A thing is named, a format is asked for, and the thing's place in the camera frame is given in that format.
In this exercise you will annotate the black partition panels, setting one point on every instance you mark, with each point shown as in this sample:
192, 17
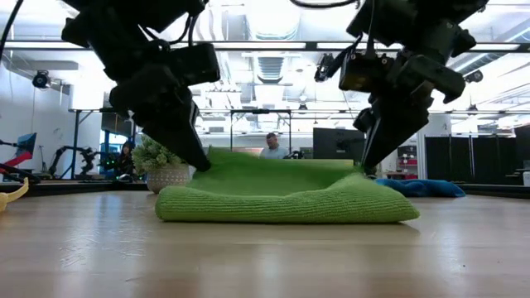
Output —
488, 161

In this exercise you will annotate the yellow microfiber towel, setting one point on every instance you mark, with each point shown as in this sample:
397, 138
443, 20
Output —
10, 196

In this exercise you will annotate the black overhead light bar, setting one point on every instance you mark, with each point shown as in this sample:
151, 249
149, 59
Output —
311, 46

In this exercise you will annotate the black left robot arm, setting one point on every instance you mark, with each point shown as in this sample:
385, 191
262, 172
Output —
124, 25

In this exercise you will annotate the black ceiling spotlight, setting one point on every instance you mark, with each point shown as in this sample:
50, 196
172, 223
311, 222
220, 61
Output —
474, 76
325, 66
40, 79

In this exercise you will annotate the blue background monitor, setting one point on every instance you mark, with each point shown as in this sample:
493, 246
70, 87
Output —
27, 142

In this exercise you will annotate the blue microfiber towel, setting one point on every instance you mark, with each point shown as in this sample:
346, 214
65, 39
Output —
426, 188

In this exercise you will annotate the artificial green potted plant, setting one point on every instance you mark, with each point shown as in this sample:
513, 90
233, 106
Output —
159, 165

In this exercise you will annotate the person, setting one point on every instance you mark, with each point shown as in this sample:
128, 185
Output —
273, 149
125, 159

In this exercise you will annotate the tall black gantry frame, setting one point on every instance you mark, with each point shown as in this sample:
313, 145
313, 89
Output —
75, 140

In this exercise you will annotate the black computer monitor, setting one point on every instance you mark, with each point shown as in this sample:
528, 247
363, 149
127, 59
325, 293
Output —
337, 145

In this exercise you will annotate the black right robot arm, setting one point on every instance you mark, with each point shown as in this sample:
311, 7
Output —
414, 20

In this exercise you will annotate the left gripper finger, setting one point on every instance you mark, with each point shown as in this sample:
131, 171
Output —
195, 124
178, 136

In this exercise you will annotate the black background robot arm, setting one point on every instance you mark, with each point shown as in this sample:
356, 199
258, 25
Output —
85, 155

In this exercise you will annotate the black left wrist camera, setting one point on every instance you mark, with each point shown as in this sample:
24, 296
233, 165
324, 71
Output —
198, 64

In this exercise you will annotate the green microfiber towel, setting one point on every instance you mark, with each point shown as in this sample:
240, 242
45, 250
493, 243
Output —
285, 198

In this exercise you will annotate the red storage shelf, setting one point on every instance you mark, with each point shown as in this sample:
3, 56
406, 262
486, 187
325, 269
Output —
408, 161

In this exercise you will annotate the red slanted bar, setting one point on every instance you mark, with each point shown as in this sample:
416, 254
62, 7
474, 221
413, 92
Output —
18, 159

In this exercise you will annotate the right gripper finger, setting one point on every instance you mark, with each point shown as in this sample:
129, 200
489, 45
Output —
366, 120
393, 132

